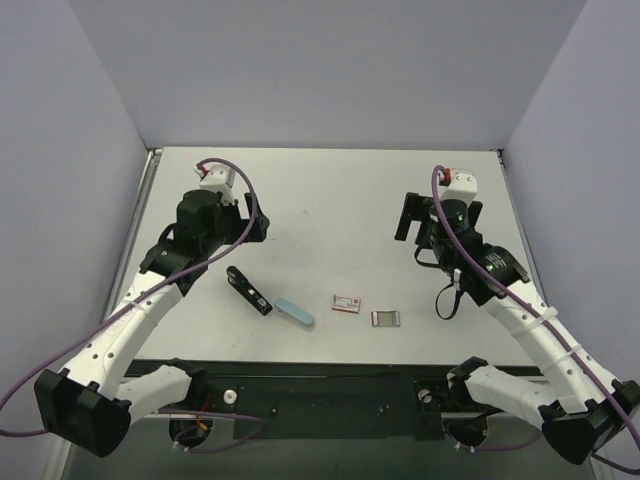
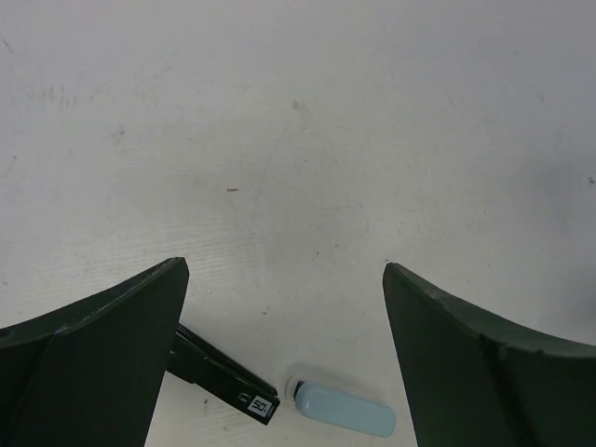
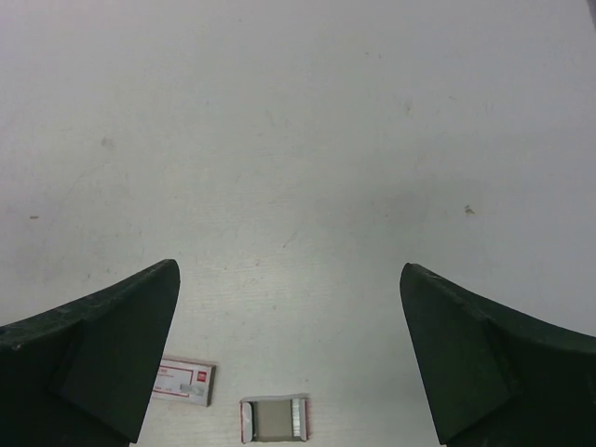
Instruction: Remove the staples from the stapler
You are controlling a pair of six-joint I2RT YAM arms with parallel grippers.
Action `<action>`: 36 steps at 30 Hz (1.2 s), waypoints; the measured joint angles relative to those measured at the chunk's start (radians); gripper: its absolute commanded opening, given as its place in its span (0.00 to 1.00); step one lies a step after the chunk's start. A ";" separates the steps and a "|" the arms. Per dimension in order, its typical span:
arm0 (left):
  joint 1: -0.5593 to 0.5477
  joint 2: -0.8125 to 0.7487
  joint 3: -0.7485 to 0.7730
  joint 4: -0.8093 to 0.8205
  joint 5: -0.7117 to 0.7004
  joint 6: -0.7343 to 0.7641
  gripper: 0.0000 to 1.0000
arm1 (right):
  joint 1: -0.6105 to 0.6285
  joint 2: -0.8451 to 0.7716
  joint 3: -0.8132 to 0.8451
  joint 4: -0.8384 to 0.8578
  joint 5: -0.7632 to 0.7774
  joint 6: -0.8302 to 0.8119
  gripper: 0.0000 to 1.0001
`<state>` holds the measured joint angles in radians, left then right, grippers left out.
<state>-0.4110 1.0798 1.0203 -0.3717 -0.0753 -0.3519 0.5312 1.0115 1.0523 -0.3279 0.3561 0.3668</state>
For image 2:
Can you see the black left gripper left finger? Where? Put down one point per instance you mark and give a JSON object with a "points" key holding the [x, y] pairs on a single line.
{"points": [[89, 373]]}

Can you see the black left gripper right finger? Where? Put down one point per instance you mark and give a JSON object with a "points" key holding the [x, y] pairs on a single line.
{"points": [[473, 378]]}

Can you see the black stapler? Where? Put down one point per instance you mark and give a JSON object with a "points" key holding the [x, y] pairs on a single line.
{"points": [[197, 362]]}

